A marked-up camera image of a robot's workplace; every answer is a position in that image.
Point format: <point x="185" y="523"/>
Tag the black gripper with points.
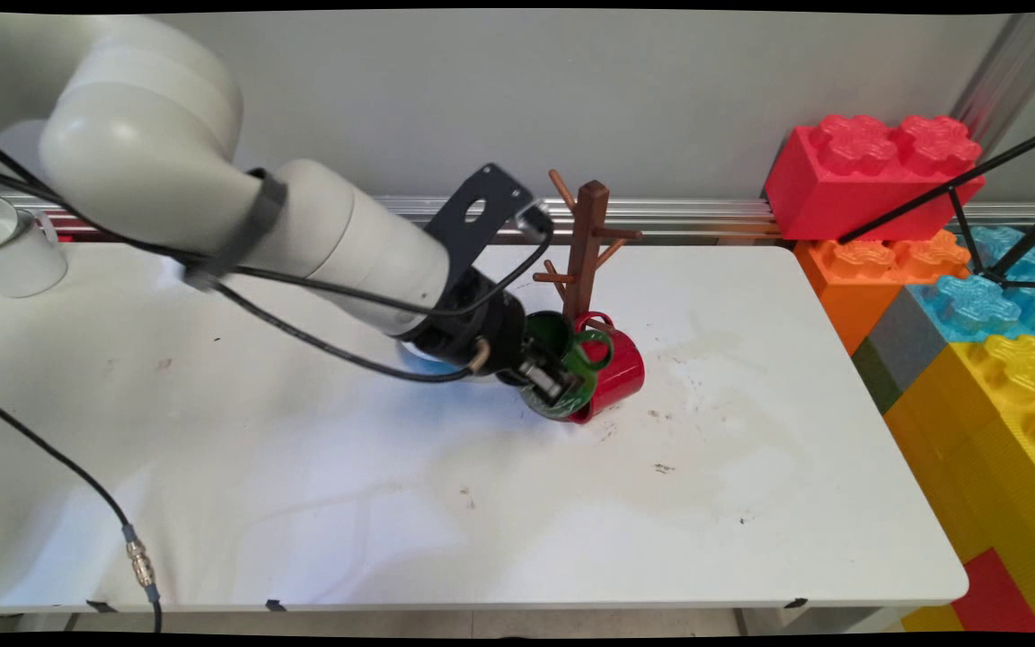
<point x="482" y="323"/>

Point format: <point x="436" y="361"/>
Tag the dark green enamel mug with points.
<point x="585" y="377"/>

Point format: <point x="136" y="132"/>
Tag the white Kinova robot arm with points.
<point x="149" y="153"/>

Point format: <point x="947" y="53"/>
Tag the red enamel mug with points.
<point x="623" y="373"/>

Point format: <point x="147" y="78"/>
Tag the brown wooden mug tree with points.
<point x="588" y="261"/>

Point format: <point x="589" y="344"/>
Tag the white and blue bowl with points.
<point x="432" y="355"/>

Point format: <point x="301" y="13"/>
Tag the orange giant building block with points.
<point x="859" y="279"/>

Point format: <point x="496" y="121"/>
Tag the dark green giant building block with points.
<point x="877" y="377"/>

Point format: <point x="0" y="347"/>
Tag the grey giant building block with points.
<point x="908" y="341"/>

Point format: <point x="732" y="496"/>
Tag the red giant building block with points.
<point x="859" y="175"/>

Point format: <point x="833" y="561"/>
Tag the blue giant building block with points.
<point x="976" y="305"/>

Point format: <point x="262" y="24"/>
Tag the yellow giant building block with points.
<point x="985" y="431"/>

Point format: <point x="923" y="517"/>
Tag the black tripod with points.
<point x="958" y="187"/>

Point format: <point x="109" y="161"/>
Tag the small red flat block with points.
<point x="994" y="593"/>

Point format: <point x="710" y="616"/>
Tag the white enamel mug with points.
<point x="10" y="252"/>

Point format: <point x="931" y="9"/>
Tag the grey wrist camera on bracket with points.
<point x="482" y="211"/>

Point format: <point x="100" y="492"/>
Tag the aluminium rail along wall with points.
<point x="706" y="216"/>

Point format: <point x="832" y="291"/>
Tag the aluminium upright post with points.
<point x="1012" y="72"/>

